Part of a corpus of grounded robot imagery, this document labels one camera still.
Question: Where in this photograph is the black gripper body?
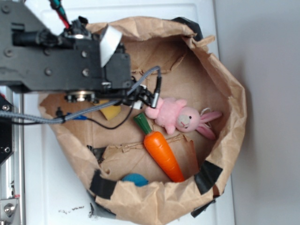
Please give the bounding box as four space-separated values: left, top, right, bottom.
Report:
93 43 150 106

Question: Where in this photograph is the yellow sponge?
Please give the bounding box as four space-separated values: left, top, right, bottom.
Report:
100 105 121 120

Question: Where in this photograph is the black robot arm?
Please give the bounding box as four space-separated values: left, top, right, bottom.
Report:
0 0 153 105

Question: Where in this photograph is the pink plush bunny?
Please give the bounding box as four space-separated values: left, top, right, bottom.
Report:
145 97 222 140

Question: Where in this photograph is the orange toy carrot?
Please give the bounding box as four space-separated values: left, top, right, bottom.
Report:
134 113 185 182

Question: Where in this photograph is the brown paper bag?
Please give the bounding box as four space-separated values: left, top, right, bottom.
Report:
52 16 247 225

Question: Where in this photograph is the blue ball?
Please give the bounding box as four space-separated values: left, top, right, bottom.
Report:
121 173 149 187

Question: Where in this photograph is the white tray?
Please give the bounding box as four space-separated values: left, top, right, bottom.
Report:
23 0 235 225

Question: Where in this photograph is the thin black wire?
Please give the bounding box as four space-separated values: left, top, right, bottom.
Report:
56 103 138 130

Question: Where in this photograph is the white ribbon cable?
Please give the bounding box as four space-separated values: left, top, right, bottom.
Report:
99 24 123 68

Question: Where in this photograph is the grey braided cable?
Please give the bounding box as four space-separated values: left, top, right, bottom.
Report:
0 66 163 126

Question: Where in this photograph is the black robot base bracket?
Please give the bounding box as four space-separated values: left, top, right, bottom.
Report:
0 94 13 165

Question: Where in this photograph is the aluminium frame rail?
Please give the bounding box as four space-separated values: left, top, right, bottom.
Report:
0 85 26 225

